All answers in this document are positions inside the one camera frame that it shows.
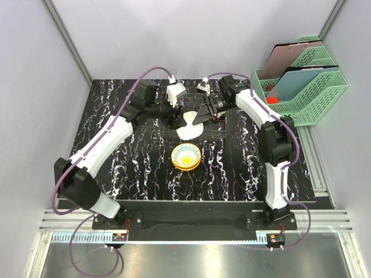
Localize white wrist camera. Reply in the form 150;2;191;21
197;77;210;96
166;75;187;108

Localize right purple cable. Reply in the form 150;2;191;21
206;72;312;250

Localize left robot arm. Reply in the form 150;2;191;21
54;80;187;229

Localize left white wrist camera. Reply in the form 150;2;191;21
166;75;187;108

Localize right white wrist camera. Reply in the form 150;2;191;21
197;77;210;96

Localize marble patterned table mat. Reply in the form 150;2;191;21
71;79;315;203

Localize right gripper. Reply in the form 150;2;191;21
192;93;234;130

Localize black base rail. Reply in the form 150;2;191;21
56;198;317;241

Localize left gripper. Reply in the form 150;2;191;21
146;92;187;130

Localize purple cable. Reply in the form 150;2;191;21
50;66;174;277
206;72;312;250

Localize red cube front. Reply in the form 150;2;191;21
266;97;279;104

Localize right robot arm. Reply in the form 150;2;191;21
193;75;300;230

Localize yellow bottom bowl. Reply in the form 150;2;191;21
173;158;201;171

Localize pink clipboard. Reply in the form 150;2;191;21
259;40;322;80

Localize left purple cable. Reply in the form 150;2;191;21
50;66;174;277

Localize blue clipboard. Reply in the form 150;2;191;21
266;65;339;103

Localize teal patterned yellow bowl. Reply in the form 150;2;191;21
171;143;201;162

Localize white square bowl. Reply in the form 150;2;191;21
176;111;204;141

